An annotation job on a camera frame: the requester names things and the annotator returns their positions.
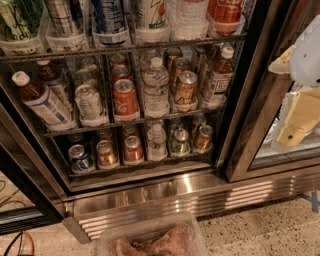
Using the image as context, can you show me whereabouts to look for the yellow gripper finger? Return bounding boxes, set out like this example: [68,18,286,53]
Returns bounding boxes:
[268,45,294,74]
[277,88,320,147]

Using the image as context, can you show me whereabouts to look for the silver 7up can front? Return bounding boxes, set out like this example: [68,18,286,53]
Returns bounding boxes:
[75,84,104,120]

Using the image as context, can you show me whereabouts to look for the silver 7up can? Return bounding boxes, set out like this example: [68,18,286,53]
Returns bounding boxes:
[75,84,104,120]
[74,68,97,88]

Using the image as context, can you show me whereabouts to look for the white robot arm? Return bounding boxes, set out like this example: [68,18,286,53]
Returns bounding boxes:
[268,15,320,148]

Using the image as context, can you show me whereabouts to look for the open glass fridge door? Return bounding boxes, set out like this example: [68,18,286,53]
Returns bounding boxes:
[226,0,320,182]

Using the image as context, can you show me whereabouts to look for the gold can shelf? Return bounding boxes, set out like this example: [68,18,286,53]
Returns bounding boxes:
[170,57,190,92]
[174,71,198,105]

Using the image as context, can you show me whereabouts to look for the gold can front middle shelf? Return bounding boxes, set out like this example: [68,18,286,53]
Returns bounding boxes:
[174,71,198,105]

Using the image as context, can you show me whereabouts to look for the gold can bottom right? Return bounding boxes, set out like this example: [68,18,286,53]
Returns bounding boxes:
[194,125,213,151]

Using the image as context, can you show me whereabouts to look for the gold can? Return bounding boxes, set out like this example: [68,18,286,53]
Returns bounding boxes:
[194,125,213,151]
[96,140,118,167]

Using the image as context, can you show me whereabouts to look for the green can bottom shelf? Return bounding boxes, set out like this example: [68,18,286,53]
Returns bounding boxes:
[171,128,190,155]

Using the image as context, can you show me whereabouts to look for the clear water bottle middle shelf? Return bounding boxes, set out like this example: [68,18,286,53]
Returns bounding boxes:
[142,57,169,112]

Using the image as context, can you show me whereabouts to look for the water bottle bottom shelf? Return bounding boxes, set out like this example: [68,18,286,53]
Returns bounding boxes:
[147,124,167,161]

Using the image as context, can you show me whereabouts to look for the red coca-cola can front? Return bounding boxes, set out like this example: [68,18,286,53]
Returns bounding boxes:
[113,79,138,116]

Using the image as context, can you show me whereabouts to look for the red coca-cola can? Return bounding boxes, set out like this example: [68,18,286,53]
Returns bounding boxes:
[113,79,138,116]
[111,65,132,83]

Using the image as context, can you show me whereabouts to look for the red can bottom shelf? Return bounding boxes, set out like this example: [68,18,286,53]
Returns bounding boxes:
[124,136,144,162]

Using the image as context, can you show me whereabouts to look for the gold can bottom left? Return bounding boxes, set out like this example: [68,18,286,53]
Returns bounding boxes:
[96,140,118,167]

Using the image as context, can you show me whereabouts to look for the blue pepsi can bottom shelf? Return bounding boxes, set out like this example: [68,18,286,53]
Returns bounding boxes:
[68,144,94,172]

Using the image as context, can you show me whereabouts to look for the steel fridge vent grille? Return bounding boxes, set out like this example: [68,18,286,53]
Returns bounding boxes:
[62,164,320,244]

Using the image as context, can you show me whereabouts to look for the brown tea bottle right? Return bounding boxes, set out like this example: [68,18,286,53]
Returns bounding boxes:
[202,45,234,102]

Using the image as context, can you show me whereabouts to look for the brown tea bottle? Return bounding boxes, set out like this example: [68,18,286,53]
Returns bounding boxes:
[202,45,234,102]
[37,60,73,112]
[12,71,72,125]

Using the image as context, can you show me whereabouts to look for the red coca-cola bottle top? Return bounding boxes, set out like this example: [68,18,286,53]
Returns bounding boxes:
[207,0,245,36]

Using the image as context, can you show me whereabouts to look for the clear plastic food container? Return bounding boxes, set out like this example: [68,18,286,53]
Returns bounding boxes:
[97,213,209,256]

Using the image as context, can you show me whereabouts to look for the brown tea bottle left rear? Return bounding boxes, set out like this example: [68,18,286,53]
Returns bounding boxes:
[37,60,73,112]

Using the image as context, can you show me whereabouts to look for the brown tea bottle left front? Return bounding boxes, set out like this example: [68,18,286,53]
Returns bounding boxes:
[12,71,72,125]

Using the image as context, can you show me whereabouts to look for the green bottle top left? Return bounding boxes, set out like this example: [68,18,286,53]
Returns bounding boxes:
[0,0,44,55]

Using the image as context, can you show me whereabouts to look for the orange black floor cable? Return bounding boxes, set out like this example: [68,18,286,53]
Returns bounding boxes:
[2,230,36,256]

